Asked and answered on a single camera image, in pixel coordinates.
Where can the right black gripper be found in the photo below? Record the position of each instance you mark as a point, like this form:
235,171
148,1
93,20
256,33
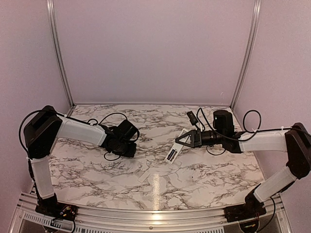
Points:
194,142

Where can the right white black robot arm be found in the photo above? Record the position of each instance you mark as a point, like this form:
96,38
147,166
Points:
294,140

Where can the right aluminium frame post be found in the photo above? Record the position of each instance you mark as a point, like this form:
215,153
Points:
248,52

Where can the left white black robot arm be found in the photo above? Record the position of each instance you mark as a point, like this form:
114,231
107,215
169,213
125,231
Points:
40,129

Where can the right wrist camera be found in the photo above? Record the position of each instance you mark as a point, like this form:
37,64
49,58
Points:
193,119

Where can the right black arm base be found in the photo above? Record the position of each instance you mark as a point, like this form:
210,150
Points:
251,208

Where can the white remote control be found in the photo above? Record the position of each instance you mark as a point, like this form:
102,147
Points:
176,148

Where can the aluminium frame post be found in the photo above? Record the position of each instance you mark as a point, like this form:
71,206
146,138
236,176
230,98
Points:
57,49
248,52

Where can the front aluminium rail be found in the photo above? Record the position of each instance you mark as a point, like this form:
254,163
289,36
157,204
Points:
104,220

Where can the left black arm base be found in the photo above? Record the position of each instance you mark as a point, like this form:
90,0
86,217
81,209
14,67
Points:
57,210

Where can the left aluminium frame post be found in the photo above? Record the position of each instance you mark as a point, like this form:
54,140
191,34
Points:
57,49

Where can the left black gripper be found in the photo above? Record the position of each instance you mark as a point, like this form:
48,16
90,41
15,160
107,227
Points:
131,152

